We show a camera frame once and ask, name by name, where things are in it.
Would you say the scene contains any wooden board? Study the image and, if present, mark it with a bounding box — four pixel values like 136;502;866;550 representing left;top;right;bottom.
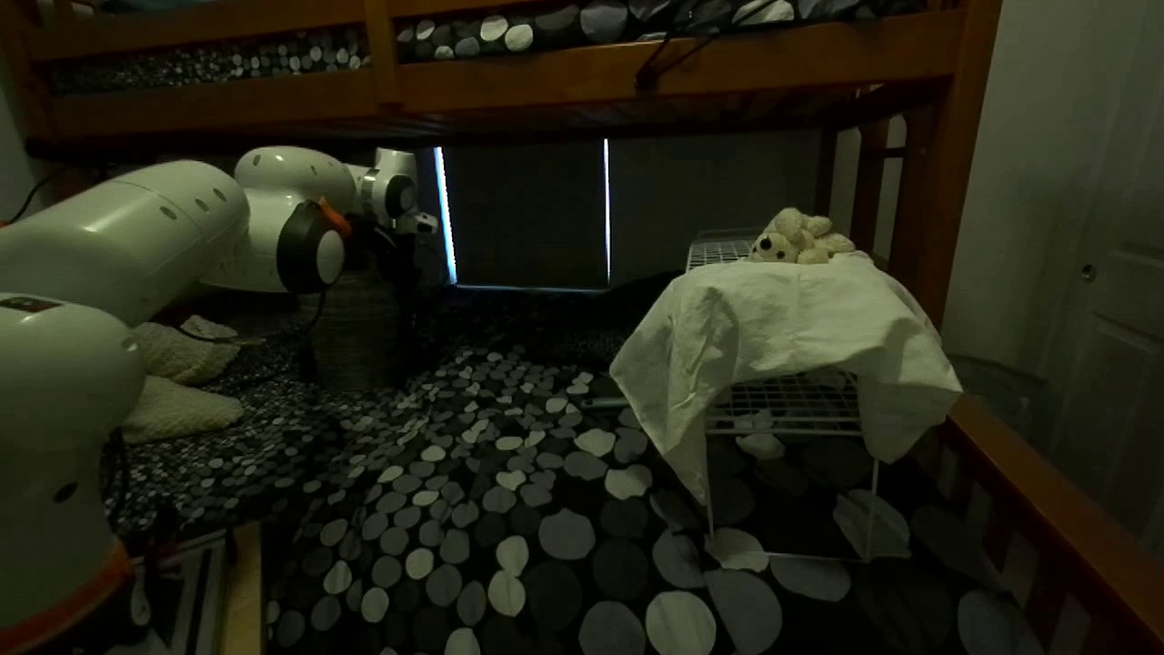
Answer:
223;519;270;655

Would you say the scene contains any thin black bunk cable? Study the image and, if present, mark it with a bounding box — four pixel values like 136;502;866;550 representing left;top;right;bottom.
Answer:
634;27;731;93

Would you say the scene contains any window with dark blinds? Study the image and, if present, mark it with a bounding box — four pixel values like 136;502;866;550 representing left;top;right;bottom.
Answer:
428;132;834;298

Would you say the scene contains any white bed pillow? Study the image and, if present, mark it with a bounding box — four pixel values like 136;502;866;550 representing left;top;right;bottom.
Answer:
124;314;249;384
121;373;249;442

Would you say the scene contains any wooden bunk bed frame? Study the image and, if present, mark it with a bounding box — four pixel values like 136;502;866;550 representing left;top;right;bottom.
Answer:
0;0;1164;655

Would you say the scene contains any cream plush toy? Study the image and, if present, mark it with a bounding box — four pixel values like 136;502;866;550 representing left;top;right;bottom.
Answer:
746;202;860;268

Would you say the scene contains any white door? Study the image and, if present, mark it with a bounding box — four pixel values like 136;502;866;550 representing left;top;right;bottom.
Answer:
1042;0;1164;550

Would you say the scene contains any white cloth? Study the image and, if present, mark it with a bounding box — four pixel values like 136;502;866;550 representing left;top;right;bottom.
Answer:
608;246;968;513

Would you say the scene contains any spotted bunk mattress cover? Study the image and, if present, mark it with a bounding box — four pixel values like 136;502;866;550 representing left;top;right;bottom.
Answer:
46;0;940;93

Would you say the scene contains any black duvet with grey spots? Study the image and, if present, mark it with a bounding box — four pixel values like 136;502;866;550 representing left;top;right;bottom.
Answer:
106;287;1057;655

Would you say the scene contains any framed picture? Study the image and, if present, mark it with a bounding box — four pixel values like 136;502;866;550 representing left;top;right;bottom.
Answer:
131;525;234;655

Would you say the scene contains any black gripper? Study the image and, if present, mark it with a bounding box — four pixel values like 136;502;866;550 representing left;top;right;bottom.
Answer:
381;211;443;291

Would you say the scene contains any white wire rack shelf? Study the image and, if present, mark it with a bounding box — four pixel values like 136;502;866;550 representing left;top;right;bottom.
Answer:
685;234;888;568

